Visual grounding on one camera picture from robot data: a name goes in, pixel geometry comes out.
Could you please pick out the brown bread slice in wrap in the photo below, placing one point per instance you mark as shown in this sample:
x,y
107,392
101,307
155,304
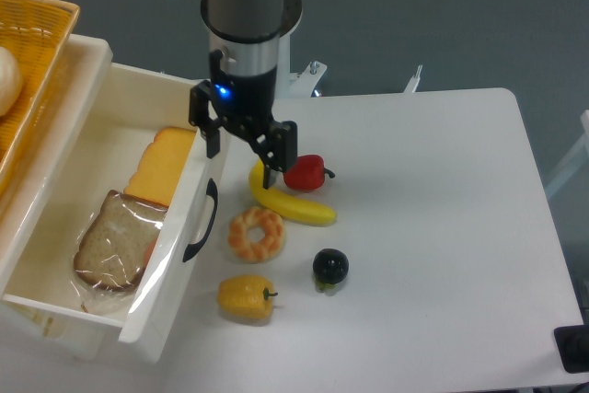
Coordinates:
x,y
111,253

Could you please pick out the white top drawer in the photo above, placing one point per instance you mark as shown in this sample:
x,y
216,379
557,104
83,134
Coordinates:
x,y
131,107

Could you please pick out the yellow banana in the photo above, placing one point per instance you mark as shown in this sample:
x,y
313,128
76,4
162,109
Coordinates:
x,y
293,208

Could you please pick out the dark purple eggplant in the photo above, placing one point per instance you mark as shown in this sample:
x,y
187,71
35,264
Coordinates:
x,y
330,268

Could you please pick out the red bell pepper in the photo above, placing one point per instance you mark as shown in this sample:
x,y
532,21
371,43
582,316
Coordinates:
x,y
307,174

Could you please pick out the orange wicker basket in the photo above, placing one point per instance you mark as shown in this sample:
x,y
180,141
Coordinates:
x,y
35,31

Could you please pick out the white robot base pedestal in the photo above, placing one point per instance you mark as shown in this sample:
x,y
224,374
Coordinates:
x,y
296,85

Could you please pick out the yellow bell pepper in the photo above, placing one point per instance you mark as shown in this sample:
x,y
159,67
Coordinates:
x,y
246,296

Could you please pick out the orange toast slice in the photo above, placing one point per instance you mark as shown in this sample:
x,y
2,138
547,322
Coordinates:
x,y
159,169

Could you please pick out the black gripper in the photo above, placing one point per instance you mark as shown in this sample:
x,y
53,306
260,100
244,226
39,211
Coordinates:
x,y
242,105

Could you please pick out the glazed donut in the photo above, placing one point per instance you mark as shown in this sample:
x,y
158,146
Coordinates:
x,y
256,235

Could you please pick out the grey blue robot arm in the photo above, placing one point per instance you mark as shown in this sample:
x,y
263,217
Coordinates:
x,y
248,33

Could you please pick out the white bread roll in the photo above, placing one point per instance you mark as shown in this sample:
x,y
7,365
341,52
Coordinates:
x,y
11,81

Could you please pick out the black device at edge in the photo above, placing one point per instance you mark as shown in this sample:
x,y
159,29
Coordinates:
x,y
572,343

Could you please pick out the white drawer cabinet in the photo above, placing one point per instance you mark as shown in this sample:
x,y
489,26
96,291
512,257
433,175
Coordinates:
x,y
70,95

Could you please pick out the white frame at right edge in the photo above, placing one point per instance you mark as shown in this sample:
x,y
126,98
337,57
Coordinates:
x,y
572,162

